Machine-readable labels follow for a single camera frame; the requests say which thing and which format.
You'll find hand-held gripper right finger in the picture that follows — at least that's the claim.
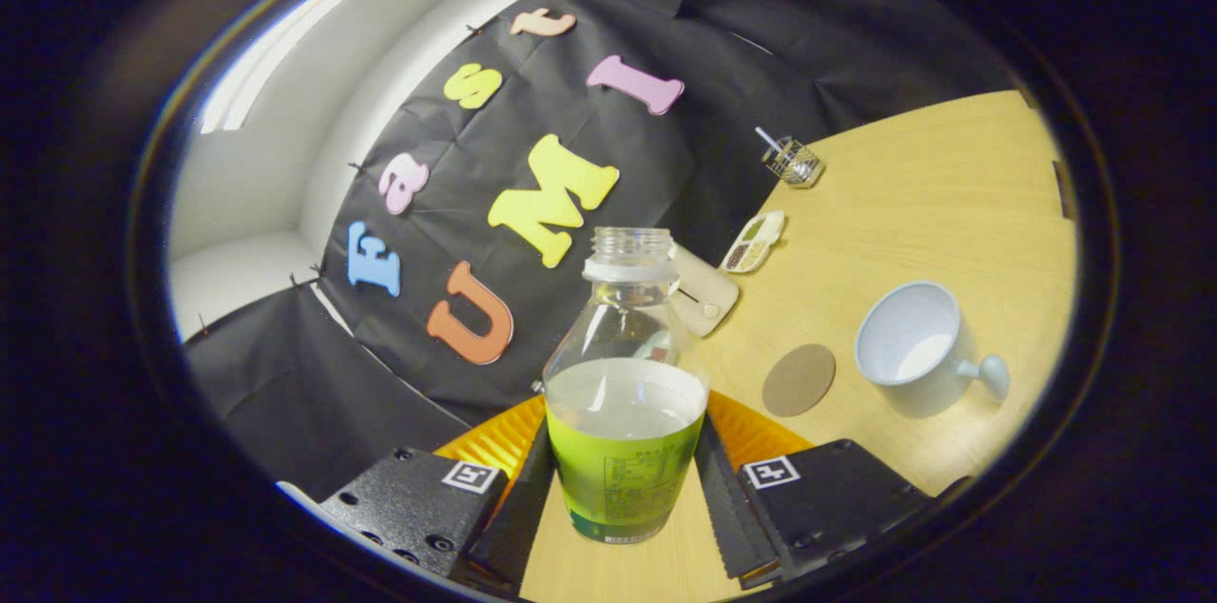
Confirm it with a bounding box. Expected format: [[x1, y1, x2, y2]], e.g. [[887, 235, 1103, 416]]
[[694, 391, 937, 590]]

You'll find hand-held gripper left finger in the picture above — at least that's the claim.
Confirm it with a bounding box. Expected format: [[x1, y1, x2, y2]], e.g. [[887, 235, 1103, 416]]
[[319, 394, 557, 596]]

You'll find clear juice bottle green label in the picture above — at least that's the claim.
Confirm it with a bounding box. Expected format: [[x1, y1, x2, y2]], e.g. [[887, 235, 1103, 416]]
[[543, 226, 711, 545]]

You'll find round brown coaster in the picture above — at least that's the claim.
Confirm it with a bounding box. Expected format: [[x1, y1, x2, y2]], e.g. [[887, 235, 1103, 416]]
[[762, 343, 838, 418]]

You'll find white cup with handle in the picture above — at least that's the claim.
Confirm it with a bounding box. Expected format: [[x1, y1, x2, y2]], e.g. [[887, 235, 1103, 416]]
[[853, 281, 1011, 419]]

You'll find white toaster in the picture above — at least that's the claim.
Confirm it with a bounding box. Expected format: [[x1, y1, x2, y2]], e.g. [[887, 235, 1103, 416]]
[[666, 242, 741, 338]]

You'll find white divided dish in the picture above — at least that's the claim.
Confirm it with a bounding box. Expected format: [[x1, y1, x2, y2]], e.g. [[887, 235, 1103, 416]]
[[720, 210, 786, 275]]

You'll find clear glass holder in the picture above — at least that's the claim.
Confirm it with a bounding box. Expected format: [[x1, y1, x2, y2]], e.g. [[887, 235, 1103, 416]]
[[763, 137, 825, 189]]

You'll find wooden table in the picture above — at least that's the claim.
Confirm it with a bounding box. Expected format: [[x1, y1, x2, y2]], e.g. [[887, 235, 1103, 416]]
[[518, 89, 1080, 603]]

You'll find long ceiling light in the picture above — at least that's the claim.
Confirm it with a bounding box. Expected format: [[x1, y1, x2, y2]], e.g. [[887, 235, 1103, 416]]
[[200, 0, 367, 135]]

